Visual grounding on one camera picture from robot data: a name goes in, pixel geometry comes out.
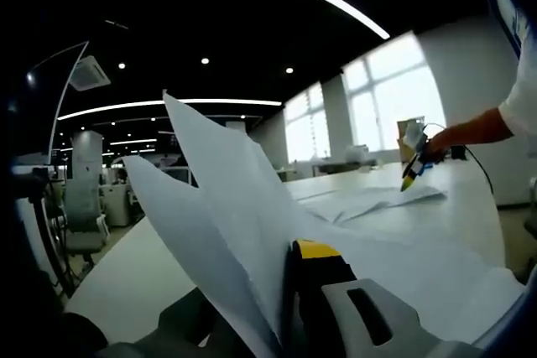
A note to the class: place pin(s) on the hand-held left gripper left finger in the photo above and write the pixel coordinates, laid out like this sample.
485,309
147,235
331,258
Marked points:
184,333

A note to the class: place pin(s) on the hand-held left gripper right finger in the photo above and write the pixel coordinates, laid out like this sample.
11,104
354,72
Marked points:
335,303

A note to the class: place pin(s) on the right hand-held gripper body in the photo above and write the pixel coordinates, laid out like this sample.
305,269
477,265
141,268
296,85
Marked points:
416,136

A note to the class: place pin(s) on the white cloth sheet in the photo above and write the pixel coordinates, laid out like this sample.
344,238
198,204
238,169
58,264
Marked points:
235,190

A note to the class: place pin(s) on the person's right hand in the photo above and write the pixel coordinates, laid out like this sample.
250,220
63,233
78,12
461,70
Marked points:
438,148

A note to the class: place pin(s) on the brown cardboard box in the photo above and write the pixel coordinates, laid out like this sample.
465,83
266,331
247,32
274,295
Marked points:
402,152

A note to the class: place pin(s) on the wide bright window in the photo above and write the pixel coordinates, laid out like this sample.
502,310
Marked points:
394,94

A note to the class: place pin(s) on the white table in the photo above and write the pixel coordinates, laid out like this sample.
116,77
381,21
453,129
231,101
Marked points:
126,282

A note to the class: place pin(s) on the narrow bright window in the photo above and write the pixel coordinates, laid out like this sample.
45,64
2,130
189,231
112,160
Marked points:
306,123

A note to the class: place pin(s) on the curved ceiling light strip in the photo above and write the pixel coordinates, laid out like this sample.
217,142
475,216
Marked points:
168,103

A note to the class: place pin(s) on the ceiling air vent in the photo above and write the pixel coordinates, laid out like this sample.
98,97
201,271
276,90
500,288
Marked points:
90,73

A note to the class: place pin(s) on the blue white wall poster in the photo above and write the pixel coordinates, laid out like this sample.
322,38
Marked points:
505,10

